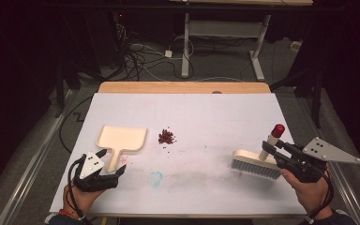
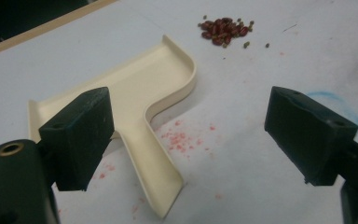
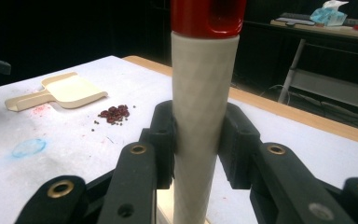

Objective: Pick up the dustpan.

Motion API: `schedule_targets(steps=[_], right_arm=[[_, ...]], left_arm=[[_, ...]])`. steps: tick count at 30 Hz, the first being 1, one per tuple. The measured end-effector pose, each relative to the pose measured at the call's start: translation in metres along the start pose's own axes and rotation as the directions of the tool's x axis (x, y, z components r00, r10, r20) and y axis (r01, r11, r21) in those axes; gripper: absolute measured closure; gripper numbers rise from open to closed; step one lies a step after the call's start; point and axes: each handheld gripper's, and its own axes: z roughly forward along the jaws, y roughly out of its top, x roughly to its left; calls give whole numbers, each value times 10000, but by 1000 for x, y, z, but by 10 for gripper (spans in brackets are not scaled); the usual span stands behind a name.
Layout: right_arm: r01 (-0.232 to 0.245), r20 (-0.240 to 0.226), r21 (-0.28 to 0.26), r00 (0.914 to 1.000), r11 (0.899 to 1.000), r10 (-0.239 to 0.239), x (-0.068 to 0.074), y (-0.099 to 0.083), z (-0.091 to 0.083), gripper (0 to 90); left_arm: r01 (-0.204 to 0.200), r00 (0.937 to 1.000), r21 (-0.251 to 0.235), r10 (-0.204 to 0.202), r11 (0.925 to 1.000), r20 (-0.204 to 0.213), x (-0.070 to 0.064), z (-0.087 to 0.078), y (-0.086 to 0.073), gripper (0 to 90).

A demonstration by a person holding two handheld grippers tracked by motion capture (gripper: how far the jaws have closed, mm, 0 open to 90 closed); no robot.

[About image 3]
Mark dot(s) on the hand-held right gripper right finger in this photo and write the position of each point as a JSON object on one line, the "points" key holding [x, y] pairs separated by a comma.
{"points": [[239, 146]]}

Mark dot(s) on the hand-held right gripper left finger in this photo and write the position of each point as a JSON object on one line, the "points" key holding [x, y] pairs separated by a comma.
{"points": [[164, 140]]}

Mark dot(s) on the pile of red beans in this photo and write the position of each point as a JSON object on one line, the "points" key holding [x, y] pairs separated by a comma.
{"points": [[115, 113]]}

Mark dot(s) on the beige plastic dustpan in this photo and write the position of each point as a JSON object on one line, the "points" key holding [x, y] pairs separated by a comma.
{"points": [[71, 90]]}

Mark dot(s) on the white table cover board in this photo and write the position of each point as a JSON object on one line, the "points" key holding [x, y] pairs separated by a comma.
{"points": [[59, 155]]}

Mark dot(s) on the black keyboard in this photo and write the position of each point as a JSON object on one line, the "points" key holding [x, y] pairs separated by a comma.
{"points": [[295, 15]]}

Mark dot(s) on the blue tissue pack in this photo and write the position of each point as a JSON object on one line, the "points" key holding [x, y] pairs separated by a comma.
{"points": [[328, 15]]}

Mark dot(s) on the white desk frame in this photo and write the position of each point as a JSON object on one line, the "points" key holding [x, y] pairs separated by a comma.
{"points": [[332, 87]]}

